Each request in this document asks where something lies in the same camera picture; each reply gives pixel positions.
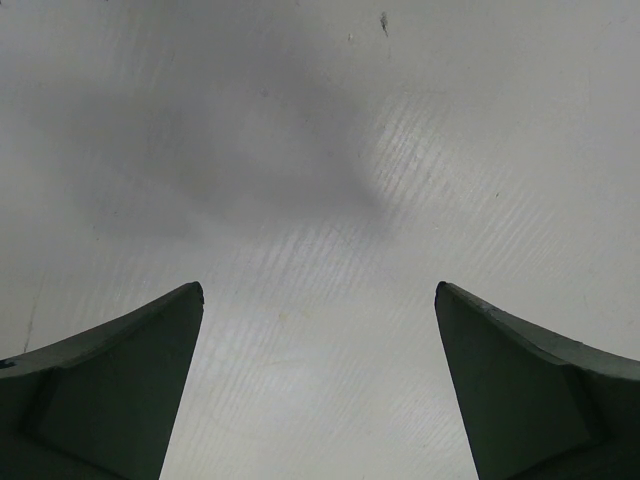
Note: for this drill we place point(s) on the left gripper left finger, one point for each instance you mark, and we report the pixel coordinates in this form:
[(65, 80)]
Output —
[(101, 404)]

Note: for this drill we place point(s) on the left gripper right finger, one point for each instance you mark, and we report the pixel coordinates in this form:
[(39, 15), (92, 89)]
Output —
[(536, 404)]

